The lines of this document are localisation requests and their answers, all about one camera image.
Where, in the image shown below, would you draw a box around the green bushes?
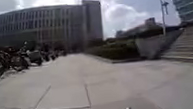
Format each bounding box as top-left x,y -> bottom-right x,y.
82,36 -> 142,64

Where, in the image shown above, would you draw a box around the grey concrete slab pavement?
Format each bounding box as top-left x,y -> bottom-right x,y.
0,42 -> 193,109

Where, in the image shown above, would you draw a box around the distant building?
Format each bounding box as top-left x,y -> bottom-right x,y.
114,15 -> 171,40

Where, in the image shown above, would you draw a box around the large grey curved building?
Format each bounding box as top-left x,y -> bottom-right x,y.
0,0 -> 105,60

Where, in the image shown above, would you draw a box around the tall lamp pole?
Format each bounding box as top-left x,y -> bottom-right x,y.
156,0 -> 173,38

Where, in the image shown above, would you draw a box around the row of parked two-wheelers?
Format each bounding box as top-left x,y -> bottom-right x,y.
0,37 -> 69,79

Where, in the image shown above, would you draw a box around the wide concrete stairs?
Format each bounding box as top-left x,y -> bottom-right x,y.
158,25 -> 193,67

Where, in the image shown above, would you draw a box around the grey concrete wall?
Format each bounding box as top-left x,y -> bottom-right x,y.
134,28 -> 188,62

